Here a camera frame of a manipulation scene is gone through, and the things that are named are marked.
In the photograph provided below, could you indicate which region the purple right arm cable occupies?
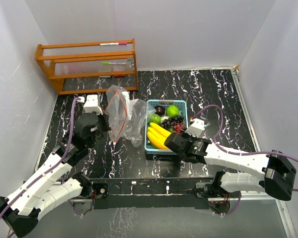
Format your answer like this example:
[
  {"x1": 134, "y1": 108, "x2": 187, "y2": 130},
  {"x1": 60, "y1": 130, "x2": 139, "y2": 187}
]
[{"x1": 192, "y1": 104, "x2": 298, "y2": 193}]

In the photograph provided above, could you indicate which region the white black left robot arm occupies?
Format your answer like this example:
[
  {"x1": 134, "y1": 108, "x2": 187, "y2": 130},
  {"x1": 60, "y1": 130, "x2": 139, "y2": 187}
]
[{"x1": 0, "y1": 112, "x2": 110, "y2": 238}]

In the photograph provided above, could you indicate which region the clear zip top bag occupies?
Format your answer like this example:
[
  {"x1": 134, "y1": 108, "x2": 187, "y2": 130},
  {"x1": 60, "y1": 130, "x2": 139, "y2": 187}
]
[{"x1": 105, "y1": 85, "x2": 155, "y2": 147}]

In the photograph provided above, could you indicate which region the pink white marker pen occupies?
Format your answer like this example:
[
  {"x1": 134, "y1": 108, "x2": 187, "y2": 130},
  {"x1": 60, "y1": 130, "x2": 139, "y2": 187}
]
[{"x1": 99, "y1": 42, "x2": 128, "y2": 46}]

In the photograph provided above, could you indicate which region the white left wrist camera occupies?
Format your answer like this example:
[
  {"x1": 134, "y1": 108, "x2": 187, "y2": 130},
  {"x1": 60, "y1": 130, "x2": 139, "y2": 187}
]
[{"x1": 79, "y1": 94, "x2": 103, "y2": 115}]

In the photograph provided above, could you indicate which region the yellow banana bunch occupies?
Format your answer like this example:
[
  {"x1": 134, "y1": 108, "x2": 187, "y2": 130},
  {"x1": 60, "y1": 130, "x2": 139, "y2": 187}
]
[{"x1": 147, "y1": 122, "x2": 171, "y2": 150}]

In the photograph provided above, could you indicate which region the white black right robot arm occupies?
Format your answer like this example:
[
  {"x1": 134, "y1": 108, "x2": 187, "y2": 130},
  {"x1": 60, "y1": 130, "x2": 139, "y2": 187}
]
[{"x1": 164, "y1": 133, "x2": 297, "y2": 201}]

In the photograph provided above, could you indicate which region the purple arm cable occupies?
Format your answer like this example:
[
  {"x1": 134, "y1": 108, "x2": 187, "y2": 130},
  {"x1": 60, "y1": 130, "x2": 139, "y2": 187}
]
[
  {"x1": 192, "y1": 104, "x2": 298, "y2": 193},
  {"x1": 0, "y1": 96, "x2": 81, "y2": 238}
]

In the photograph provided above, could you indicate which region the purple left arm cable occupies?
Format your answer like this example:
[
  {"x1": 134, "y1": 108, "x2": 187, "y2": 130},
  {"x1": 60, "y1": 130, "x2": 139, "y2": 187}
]
[{"x1": 0, "y1": 96, "x2": 81, "y2": 238}]

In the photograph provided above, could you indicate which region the small grey clip box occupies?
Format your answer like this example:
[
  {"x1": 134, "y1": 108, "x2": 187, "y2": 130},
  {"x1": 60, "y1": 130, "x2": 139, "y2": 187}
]
[{"x1": 127, "y1": 58, "x2": 135, "y2": 67}]

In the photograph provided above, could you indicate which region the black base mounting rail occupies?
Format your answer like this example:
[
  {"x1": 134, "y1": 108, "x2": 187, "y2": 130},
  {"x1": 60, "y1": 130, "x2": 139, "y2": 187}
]
[{"x1": 64, "y1": 177, "x2": 241, "y2": 210}]

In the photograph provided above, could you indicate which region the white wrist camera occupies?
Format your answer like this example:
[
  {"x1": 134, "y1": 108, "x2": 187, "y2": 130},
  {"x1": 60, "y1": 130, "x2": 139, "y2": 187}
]
[
  {"x1": 185, "y1": 119, "x2": 205, "y2": 138},
  {"x1": 79, "y1": 94, "x2": 103, "y2": 115}
]

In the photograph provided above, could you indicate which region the red grape bunch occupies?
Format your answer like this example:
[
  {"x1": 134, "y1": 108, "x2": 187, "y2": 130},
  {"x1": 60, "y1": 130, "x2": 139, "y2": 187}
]
[{"x1": 173, "y1": 122, "x2": 185, "y2": 134}]

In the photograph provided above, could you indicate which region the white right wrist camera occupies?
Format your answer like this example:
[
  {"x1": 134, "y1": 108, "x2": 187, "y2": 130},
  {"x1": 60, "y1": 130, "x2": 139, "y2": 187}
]
[{"x1": 185, "y1": 119, "x2": 205, "y2": 138}]

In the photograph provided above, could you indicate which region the dark green round vegetable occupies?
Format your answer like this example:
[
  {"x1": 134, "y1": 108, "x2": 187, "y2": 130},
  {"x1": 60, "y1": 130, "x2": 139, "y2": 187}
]
[{"x1": 149, "y1": 114, "x2": 161, "y2": 124}]

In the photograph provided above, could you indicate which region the dark purple round fruit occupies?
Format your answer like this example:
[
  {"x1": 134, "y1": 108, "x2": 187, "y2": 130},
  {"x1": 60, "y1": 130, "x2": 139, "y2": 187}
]
[{"x1": 155, "y1": 105, "x2": 165, "y2": 117}]

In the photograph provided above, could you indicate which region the green white marker pen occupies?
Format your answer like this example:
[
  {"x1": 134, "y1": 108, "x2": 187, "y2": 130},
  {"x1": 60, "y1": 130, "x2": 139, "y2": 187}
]
[{"x1": 102, "y1": 61, "x2": 127, "y2": 65}]

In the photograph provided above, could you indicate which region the black grape bunch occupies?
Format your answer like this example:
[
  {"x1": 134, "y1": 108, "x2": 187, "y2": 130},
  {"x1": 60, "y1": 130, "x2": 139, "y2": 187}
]
[{"x1": 159, "y1": 116, "x2": 184, "y2": 131}]

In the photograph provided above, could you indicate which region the light blue plastic basket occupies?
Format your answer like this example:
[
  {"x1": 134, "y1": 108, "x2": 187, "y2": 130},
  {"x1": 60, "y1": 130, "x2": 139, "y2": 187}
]
[{"x1": 144, "y1": 99, "x2": 189, "y2": 156}]

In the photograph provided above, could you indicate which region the light green round fruit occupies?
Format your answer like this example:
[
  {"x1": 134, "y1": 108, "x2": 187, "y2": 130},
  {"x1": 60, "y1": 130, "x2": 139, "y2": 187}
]
[{"x1": 166, "y1": 105, "x2": 179, "y2": 117}]

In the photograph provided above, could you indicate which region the orange wooden shelf rack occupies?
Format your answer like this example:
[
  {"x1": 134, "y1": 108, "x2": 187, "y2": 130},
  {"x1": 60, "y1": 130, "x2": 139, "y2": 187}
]
[{"x1": 34, "y1": 39, "x2": 139, "y2": 95}]

